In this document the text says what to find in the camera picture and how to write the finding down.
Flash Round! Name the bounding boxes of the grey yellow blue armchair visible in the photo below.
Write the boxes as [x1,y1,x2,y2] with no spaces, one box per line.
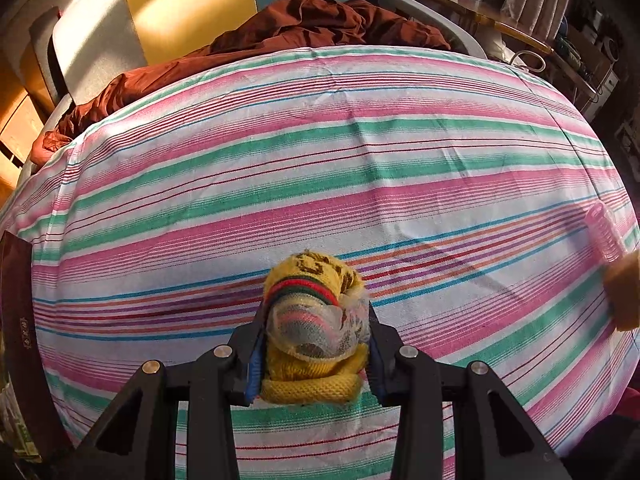
[10,0,488,181]

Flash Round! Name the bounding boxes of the white cable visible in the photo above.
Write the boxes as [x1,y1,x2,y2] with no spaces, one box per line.
[510,50,548,73]

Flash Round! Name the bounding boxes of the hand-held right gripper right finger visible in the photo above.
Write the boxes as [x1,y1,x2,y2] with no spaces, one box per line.
[367,305,573,480]

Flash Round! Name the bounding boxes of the rust brown quilt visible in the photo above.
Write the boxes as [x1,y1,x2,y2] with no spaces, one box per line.
[32,0,453,161]

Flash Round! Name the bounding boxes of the orange sponge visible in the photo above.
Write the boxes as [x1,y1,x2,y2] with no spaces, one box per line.
[602,249,640,332]

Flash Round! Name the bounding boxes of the yellow sock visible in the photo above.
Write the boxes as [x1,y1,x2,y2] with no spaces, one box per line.
[260,252,372,406]

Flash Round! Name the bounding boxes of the maroon tin box gold inside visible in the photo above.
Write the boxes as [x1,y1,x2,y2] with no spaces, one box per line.
[0,232,71,461]

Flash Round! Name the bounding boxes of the pink hair roller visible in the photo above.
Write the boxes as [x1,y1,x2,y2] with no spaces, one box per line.
[585,202,627,263]

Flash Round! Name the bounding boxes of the striped bed sheet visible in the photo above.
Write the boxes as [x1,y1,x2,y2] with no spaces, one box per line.
[0,45,640,480]

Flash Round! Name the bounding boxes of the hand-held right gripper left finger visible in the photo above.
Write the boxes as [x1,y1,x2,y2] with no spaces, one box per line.
[45,302,268,480]

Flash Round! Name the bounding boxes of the wooden side table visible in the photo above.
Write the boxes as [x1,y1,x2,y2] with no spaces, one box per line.
[390,0,618,111]

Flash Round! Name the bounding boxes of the wooden wardrobe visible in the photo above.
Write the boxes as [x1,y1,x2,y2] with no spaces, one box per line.
[0,50,56,191]

